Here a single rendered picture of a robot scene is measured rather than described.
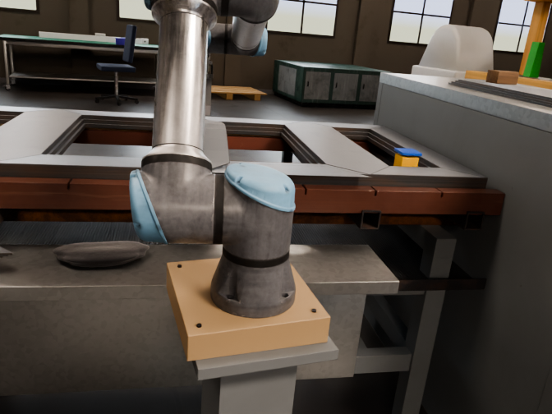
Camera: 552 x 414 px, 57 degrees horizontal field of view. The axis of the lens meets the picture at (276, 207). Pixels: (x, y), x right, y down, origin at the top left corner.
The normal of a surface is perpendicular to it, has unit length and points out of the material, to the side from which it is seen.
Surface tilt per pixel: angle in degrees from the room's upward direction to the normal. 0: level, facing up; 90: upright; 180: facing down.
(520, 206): 90
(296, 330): 90
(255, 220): 90
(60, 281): 0
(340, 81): 90
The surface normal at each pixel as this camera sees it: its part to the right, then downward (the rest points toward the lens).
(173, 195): 0.13, -0.22
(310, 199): 0.18, 0.34
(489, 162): -0.98, -0.01
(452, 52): -0.92, 0.06
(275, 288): 0.58, 0.04
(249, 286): -0.04, 0.07
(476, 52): 0.40, 0.16
